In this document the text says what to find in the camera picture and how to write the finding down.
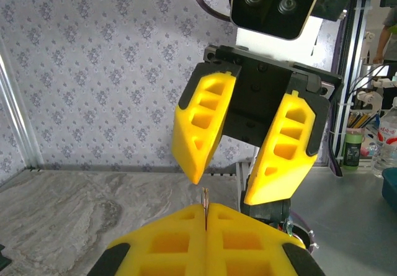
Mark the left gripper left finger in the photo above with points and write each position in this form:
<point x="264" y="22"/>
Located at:
<point x="173" y="251"/>

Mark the dark blue bin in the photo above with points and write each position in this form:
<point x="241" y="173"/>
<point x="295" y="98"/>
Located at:
<point x="390" y="189"/>

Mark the person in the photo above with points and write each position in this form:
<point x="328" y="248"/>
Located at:
<point x="386" y="40"/>

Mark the aluminium table edge rail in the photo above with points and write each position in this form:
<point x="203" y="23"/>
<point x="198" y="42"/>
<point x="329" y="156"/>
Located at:
<point x="124" y="170"/>

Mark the clear water bottle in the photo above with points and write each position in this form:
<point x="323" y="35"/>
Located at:
<point x="386" y="142"/>

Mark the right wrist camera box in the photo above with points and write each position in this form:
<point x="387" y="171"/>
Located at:
<point x="266" y="18"/>

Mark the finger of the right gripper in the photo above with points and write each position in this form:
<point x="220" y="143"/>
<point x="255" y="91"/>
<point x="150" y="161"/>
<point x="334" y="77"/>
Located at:
<point x="186" y="145"/>
<point x="263" y="189"/>

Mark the green pencil cup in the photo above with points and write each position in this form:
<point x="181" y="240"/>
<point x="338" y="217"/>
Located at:
<point x="353" y="152"/>

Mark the black frame post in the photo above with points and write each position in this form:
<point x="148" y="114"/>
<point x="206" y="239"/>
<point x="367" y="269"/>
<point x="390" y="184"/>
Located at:
<point x="345" y="56"/>

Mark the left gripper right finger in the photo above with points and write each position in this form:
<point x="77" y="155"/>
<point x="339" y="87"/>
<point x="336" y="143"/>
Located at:
<point x="248" y="251"/>

